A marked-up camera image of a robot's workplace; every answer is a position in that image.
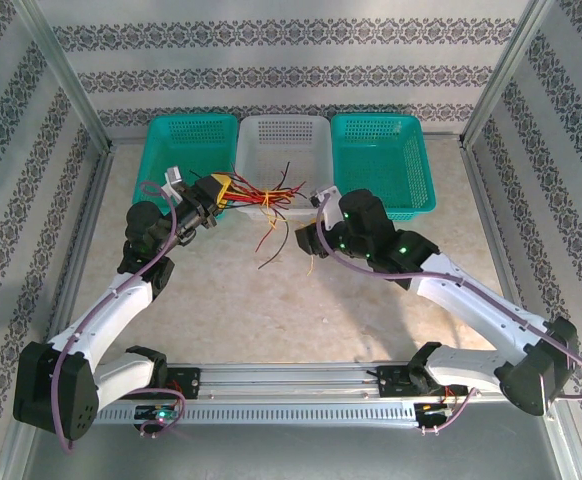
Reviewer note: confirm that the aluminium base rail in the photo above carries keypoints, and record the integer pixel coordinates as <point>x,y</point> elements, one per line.
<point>291,380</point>

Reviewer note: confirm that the grey metal sheet panel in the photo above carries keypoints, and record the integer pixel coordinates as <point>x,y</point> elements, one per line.
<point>291,450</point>

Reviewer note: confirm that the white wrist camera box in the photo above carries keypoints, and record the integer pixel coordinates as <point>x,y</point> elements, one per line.
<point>172,180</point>
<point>328,200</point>

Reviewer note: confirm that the aluminium frame post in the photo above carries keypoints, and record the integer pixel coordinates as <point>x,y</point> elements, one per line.
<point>67,75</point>
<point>510,75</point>

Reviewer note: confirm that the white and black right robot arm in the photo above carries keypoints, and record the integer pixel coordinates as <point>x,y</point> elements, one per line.
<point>481,310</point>

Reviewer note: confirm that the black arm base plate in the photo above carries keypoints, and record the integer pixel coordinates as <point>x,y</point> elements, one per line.
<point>388,382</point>
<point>191,382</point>

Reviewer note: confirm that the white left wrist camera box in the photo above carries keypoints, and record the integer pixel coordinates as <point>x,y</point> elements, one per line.
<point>172,180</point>

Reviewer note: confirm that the white plastic basket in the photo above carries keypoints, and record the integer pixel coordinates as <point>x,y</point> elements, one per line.
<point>281,145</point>

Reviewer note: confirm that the teal plastic basket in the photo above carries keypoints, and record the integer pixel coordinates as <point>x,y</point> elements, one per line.
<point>191,145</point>
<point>381,165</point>

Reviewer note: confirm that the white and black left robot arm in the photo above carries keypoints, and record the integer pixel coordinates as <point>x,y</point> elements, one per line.
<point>111,310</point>

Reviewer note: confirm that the yellow twist tie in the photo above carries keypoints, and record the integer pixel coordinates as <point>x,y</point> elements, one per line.
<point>268,197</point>

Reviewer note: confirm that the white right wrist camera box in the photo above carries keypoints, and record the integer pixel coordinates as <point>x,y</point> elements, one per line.
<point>328,200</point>

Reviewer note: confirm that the aluminium side rail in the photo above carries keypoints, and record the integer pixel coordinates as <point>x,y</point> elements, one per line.
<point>486,200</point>
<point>83,240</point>

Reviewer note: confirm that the small circuit board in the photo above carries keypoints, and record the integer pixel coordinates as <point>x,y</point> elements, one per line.
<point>433,410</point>
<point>158,414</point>

